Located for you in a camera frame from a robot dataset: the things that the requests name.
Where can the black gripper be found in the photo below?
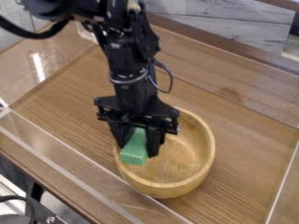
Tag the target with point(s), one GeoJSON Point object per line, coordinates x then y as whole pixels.
{"type": "Point", "coordinates": [136, 108]}

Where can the green rectangular block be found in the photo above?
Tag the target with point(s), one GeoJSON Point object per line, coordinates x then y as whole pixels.
{"type": "Point", "coordinates": [134, 152]}

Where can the brown wooden bowl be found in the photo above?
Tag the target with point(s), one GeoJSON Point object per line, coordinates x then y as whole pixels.
{"type": "Point", "coordinates": [177, 171]}

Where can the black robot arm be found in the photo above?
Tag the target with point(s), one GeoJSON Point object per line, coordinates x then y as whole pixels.
{"type": "Point", "coordinates": [130, 44]}

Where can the clear acrylic tray wall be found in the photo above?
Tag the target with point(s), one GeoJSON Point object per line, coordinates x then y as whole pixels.
{"type": "Point", "coordinates": [60, 146]}

